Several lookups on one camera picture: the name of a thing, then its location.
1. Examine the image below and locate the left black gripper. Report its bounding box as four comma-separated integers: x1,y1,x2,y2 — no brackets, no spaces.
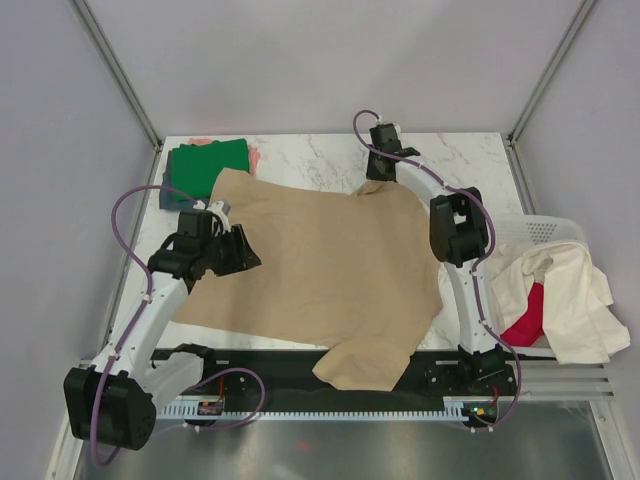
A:
200,224,261,277

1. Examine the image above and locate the tan t shirt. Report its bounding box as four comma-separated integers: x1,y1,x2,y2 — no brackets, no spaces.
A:
175,169,443,392

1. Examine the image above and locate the red t shirt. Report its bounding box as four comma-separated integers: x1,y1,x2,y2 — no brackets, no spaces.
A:
501,282,544,347

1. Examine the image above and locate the cream t shirt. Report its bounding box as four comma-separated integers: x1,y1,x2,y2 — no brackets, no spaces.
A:
487,241,631,364

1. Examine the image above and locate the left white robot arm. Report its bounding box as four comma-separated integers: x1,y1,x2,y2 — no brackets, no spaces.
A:
63,210,261,450

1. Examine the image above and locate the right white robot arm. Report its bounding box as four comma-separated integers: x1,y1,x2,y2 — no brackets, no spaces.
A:
366,122,505,394

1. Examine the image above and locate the folded blue t shirt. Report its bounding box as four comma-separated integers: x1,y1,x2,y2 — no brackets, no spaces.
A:
159,150,200,212

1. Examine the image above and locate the folded green t shirt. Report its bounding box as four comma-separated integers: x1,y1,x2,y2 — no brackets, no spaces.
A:
170,139,250,199

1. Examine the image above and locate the folded pink t shirt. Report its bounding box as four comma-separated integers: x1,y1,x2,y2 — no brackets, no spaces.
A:
187,137,261,176

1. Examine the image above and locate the white plastic basket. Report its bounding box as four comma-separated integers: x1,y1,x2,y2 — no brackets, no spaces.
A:
484,215,585,359

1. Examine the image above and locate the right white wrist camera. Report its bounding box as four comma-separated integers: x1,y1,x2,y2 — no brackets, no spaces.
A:
376,116,402,133

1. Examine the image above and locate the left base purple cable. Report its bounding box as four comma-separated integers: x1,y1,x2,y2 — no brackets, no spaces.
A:
182,368,269,434

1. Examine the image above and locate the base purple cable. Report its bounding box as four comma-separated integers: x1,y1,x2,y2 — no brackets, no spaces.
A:
457,349,526,435
182,368,269,434

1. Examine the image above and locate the white cable duct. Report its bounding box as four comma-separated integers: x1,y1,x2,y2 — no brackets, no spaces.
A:
157,398,469,422

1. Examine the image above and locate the right aluminium frame post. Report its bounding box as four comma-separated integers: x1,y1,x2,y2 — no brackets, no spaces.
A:
503,0,599,149

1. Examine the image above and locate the aluminium frame post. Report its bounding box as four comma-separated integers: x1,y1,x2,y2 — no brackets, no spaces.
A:
503,0,599,149
69,0,162,152

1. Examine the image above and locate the left aluminium frame post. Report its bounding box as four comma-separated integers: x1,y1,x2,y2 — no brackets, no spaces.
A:
69,0,162,152

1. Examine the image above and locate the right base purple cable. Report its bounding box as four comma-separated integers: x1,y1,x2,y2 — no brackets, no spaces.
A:
457,349,526,435

